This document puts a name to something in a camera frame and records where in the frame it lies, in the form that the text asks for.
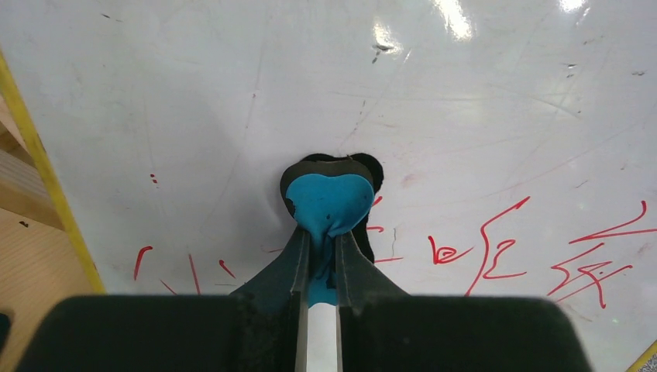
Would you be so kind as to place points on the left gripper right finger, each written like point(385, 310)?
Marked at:
point(363, 294)

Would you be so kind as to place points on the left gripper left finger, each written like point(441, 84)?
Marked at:
point(273, 311)

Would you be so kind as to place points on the blue black whiteboard eraser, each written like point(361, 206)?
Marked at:
point(329, 197)

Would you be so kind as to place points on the white framed whiteboard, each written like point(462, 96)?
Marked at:
point(518, 140)

